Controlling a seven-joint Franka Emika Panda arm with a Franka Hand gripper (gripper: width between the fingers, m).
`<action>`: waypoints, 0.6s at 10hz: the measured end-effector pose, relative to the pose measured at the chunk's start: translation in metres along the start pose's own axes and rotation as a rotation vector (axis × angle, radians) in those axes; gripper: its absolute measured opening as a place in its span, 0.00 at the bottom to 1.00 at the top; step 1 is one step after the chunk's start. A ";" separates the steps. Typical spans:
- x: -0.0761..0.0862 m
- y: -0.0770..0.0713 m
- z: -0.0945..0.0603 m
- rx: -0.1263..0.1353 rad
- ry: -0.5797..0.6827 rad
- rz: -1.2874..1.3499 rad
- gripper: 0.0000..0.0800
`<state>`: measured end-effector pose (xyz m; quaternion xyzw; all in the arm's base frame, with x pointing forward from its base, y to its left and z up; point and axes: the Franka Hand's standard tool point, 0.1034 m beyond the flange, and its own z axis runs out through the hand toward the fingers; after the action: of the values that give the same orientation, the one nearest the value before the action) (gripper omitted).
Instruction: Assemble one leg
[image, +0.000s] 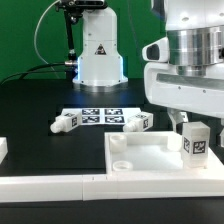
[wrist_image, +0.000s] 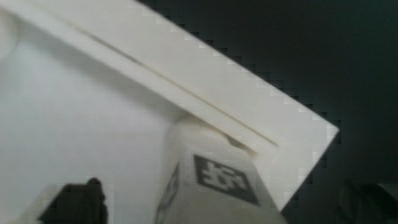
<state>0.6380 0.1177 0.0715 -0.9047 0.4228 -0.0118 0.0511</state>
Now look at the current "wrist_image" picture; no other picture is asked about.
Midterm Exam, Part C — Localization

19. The white leg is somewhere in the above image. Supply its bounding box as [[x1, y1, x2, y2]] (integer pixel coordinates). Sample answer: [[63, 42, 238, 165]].
[[153, 116, 288, 224]]

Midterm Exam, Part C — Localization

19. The white square tabletop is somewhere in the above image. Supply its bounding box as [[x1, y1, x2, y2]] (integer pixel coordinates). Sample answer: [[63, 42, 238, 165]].
[[0, 0, 338, 224]]

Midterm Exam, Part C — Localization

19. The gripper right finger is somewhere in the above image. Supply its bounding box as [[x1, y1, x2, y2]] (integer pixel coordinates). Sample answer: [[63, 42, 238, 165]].
[[340, 181, 398, 224]]

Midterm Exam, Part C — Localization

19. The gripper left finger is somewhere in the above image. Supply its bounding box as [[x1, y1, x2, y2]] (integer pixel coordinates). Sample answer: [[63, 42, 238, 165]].
[[38, 178, 109, 224]]

